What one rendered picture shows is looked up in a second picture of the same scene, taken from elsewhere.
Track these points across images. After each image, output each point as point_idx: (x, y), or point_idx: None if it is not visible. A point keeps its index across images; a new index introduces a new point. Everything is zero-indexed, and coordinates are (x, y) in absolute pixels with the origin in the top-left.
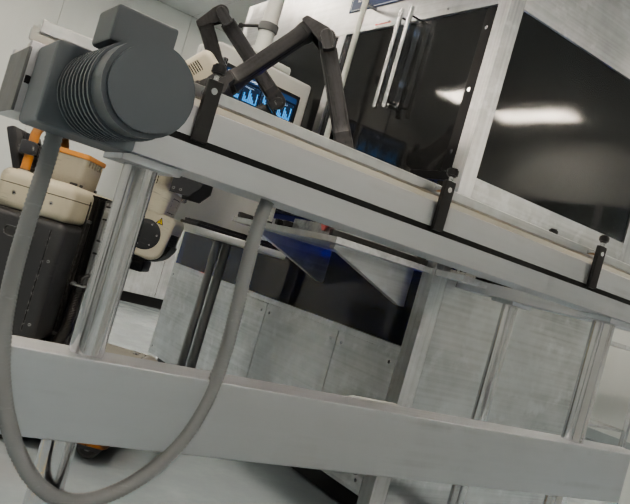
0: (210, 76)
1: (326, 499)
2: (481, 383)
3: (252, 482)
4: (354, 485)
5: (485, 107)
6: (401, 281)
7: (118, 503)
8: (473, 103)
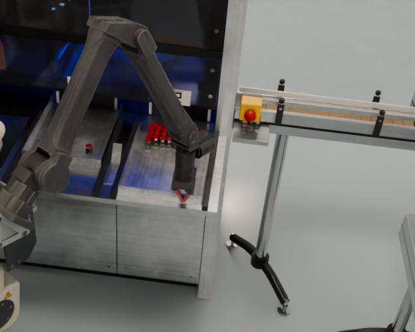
0: (45, 176)
1: (155, 286)
2: (272, 184)
3: (120, 329)
4: (191, 279)
5: None
6: None
7: None
8: None
